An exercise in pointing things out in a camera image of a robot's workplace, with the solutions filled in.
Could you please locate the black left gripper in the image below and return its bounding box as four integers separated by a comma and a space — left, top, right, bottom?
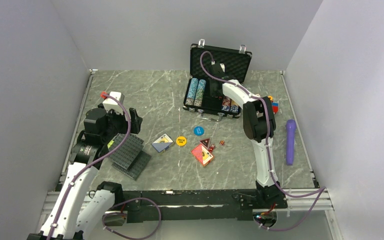
101, 107, 142, 143

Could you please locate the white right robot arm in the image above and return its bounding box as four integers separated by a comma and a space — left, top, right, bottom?
200, 61, 288, 209

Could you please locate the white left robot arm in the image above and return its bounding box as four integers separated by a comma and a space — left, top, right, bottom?
27, 106, 143, 240

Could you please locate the purple red blue chip stack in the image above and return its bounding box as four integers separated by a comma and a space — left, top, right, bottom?
221, 96, 231, 112

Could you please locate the black poker chip case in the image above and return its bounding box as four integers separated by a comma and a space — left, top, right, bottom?
182, 39, 253, 122

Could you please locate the green and grey chip stack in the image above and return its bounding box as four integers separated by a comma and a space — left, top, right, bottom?
193, 79, 207, 107

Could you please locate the blue and grey chip stack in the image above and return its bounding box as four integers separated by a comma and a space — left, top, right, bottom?
185, 78, 199, 105

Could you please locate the yellow and blue chip stack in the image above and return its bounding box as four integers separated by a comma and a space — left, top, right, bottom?
230, 100, 239, 114

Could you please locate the large dark grey baseplate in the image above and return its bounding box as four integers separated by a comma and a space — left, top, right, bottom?
109, 134, 144, 170

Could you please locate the lower dark grey baseplate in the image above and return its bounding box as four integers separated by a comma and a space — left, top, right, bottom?
112, 151, 152, 181

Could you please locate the blue small blind button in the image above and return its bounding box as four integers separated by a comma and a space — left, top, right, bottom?
193, 126, 205, 136

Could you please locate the yellow big blind button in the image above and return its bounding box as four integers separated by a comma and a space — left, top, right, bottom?
175, 136, 187, 147

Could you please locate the black triangular all-in marker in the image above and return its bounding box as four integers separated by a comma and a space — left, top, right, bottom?
199, 137, 211, 149

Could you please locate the colourful toy brick figure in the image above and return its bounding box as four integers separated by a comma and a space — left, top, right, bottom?
268, 95, 279, 115

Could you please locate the red backed card deck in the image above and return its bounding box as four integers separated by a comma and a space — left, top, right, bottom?
191, 144, 215, 167

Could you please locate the purple toy microphone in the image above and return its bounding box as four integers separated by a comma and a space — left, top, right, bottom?
285, 119, 297, 166

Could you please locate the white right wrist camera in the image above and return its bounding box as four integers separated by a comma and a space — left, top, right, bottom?
220, 63, 226, 73

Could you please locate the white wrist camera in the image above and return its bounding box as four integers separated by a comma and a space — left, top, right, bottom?
220, 63, 226, 73
102, 91, 125, 114

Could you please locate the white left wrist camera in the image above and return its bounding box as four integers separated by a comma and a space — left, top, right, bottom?
102, 91, 125, 114

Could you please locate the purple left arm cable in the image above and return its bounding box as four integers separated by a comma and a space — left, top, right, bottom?
46, 94, 162, 240

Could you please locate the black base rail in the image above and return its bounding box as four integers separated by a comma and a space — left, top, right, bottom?
41, 188, 334, 223

